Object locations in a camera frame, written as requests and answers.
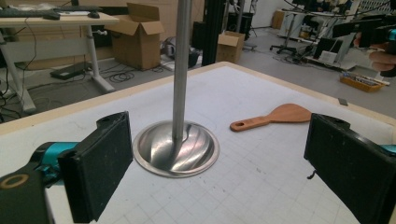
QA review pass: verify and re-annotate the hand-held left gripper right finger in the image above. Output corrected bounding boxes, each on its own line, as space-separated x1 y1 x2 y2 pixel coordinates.
304 112 396 224

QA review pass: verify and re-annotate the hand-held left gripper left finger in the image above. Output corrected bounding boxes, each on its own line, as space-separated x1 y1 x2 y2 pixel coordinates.
57 111 134 224

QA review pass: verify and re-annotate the wooden spatula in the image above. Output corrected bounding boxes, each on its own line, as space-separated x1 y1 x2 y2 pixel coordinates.
229 103 313 133

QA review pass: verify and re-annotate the metal utensil stand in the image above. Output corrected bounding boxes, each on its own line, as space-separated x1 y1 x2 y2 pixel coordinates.
132 0 220 179

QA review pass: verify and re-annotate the orange tray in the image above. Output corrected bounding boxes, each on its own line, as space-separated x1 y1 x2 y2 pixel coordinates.
339 72 390 93

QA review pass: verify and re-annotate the black flat device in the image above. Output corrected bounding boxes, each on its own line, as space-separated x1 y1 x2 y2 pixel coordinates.
49 61 92 80

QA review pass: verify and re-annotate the white grid mat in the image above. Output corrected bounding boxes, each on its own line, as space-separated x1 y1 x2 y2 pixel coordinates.
0 65 396 224

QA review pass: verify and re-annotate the white desk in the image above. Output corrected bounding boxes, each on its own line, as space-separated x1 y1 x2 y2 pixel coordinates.
0 12 120 115

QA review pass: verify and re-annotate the small cardboard box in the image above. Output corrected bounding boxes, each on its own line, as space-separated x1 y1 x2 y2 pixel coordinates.
215 30 247 64

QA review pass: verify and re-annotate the large open cardboard box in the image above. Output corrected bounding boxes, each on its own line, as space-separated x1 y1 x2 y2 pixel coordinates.
104 2 165 71

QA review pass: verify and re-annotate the grey rounded appliance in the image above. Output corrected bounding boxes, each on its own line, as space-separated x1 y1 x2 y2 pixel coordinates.
162 36 200 68

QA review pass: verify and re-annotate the black keyboard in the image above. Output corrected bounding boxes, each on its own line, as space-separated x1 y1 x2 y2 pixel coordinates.
0 8 62 21

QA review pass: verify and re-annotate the coiled black floor cable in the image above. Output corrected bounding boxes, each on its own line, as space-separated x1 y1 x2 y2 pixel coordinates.
108 70 135 84

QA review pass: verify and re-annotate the black frame post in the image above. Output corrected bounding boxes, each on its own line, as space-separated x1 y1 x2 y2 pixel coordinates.
201 0 226 67

